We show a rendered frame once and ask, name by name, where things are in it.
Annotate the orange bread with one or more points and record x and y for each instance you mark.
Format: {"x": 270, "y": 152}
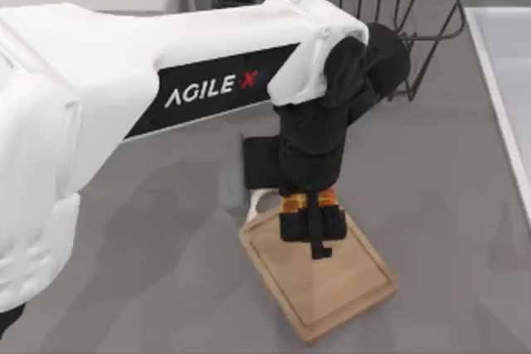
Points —
{"x": 294, "y": 203}

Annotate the wooden cutting board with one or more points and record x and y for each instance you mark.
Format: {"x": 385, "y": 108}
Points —
{"x": 332, "y": 296}

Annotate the white sink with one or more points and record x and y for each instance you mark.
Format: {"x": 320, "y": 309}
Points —
{"x": 510, "y": 59}

